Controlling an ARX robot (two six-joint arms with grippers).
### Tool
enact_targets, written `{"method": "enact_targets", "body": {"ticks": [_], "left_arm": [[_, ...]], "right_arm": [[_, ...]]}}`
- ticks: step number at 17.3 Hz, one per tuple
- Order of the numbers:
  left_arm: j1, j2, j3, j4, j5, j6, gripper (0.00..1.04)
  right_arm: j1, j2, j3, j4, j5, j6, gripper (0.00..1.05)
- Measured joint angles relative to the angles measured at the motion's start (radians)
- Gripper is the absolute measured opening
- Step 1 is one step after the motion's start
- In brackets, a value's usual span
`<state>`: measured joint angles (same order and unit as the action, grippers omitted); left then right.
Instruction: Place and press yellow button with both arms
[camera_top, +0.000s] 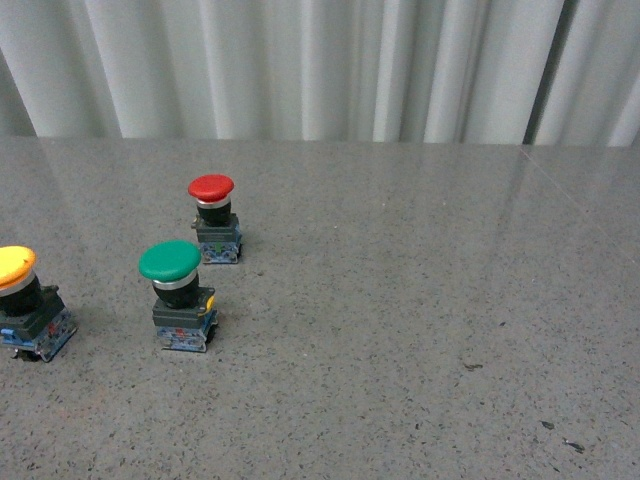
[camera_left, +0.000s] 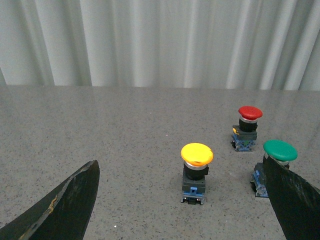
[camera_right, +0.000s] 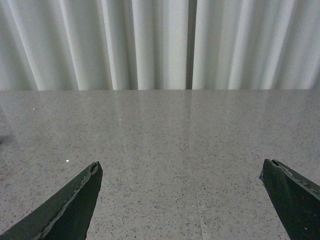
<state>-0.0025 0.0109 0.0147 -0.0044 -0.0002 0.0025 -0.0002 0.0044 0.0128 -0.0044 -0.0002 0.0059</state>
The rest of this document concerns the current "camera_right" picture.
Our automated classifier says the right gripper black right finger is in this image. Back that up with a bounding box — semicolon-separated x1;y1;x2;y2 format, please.
259;159;320;240

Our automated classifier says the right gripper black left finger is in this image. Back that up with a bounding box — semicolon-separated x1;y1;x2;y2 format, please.
0;161;103;240

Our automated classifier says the white pleated curtain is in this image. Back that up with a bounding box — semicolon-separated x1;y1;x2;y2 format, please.
0;0;320;91

